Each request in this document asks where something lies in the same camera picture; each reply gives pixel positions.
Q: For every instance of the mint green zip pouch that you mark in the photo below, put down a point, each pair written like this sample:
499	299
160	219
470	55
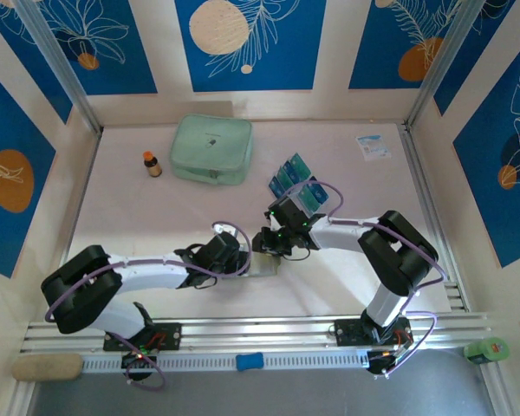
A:
212	147

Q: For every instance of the white blue sachet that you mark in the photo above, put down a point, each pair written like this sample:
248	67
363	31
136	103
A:
372	147

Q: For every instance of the group of teal packets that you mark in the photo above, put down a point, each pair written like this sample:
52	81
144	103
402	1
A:
301	180

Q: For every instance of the brown bottle orange cap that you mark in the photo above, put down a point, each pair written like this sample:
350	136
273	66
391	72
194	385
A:
152	164

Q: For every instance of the black base electronics module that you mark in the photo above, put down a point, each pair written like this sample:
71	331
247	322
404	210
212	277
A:
136	362
379	362

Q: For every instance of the small blue bone-shaped pad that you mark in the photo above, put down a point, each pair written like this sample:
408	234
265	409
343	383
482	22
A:
249	362

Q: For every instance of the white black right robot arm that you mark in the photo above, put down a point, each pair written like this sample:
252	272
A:
342	234

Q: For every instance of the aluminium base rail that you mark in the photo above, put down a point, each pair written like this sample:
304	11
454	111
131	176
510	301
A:
260	331

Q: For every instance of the aluminium table edge rail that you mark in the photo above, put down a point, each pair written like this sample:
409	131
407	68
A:
424	182
81	195

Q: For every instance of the aluminium frame post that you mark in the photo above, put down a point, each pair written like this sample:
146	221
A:
65	73
442	65

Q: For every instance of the beige oblong sponge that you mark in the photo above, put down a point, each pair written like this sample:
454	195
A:
47	367

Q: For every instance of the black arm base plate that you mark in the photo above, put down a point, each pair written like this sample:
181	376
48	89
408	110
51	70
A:
349	333
169	336

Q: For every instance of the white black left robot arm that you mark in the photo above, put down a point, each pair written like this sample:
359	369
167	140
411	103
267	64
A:
151	273

